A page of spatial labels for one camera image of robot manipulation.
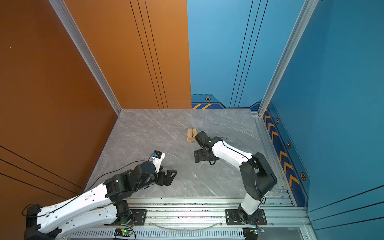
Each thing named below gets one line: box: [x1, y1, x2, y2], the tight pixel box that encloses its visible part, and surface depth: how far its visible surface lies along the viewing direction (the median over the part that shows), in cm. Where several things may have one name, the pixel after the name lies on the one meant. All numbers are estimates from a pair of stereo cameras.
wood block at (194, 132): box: [191, 128, 198, 137], surface depth 101 cm
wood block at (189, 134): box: [187, 128, 192, 141], surface depth 101 cm
